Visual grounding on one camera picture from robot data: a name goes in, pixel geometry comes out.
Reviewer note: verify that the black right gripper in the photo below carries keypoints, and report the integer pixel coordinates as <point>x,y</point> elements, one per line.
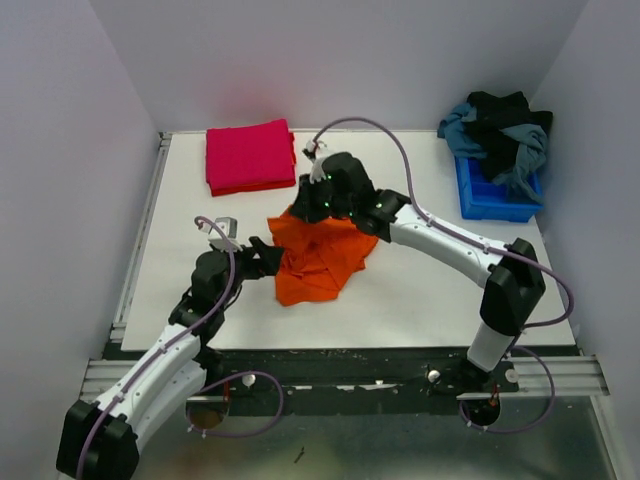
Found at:
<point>302,205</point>

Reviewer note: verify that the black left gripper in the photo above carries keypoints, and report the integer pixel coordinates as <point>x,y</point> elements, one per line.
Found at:
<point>268,262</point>

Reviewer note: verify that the orange t-shirt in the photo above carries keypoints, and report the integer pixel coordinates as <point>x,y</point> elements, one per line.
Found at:
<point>318,259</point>

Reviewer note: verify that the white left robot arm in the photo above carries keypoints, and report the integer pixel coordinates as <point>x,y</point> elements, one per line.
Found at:
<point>104,438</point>

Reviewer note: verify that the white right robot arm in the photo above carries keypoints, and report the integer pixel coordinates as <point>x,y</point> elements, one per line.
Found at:
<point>512,284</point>

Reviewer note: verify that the folded red t-shirt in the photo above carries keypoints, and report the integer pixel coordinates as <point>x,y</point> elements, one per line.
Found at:
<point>250,187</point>

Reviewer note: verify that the folded pink t-shirt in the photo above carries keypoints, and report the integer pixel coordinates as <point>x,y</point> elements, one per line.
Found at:
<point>248,155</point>

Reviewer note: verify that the blue plastic bin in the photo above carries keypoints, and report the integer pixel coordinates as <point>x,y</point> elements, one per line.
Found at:
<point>480,199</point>

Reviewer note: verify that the black crumpled t-shirt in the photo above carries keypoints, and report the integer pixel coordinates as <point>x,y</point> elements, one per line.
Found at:
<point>495,115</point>

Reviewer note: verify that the grey-blue crumpled t-shirt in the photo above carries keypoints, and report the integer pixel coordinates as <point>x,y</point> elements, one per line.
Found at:
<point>531,154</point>

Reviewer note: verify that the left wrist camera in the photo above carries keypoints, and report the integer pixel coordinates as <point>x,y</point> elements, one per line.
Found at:
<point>221,233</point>

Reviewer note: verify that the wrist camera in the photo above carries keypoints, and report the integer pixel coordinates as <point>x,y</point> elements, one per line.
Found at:
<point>221,233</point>
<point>318,153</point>

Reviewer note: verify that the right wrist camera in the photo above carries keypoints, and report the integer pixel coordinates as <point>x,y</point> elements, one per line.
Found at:
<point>318,153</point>

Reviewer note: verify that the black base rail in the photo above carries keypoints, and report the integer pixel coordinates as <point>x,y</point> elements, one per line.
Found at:
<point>251,394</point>

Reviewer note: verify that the aluminium frame rail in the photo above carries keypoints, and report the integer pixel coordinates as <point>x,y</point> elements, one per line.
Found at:
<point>516,376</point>

